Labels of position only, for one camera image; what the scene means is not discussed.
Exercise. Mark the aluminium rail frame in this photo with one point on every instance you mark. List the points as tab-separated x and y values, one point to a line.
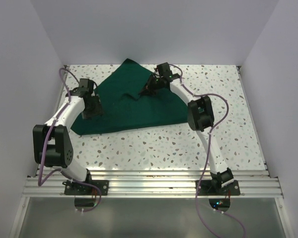
152	174

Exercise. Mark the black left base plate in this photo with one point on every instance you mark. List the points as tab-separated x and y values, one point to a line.
84	188

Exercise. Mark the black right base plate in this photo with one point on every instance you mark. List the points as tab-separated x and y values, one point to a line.
206	189

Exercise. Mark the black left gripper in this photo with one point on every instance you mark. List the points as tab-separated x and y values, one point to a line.
97	110

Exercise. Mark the dark green surgical cloth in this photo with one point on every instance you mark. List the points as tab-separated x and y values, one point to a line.
125	109

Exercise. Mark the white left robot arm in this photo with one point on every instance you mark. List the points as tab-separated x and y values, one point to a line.
51	141

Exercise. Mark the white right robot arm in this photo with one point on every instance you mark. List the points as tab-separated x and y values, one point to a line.
200	119

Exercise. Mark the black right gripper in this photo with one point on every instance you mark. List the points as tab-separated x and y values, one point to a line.
148	89

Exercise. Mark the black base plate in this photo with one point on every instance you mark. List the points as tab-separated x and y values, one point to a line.
206	189
84	188

